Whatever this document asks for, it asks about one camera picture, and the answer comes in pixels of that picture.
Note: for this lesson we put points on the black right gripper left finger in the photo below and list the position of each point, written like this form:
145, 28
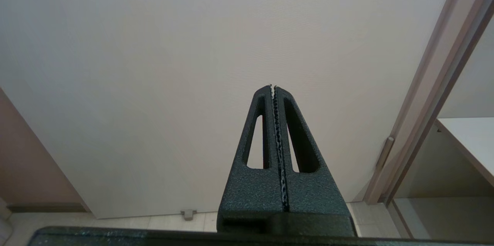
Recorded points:
251, 192

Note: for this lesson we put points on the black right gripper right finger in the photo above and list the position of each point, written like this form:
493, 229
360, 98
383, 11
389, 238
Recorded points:
312, 192

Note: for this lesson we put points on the grey floor door stop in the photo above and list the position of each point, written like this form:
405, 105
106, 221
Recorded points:
188, 214

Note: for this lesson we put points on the white room door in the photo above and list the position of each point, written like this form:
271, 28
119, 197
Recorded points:
193, 64

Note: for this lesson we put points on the white shelf board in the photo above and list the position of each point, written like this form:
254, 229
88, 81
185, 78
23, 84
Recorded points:
471, 141

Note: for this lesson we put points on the dark skirting board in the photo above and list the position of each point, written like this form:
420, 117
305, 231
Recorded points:
46, 207

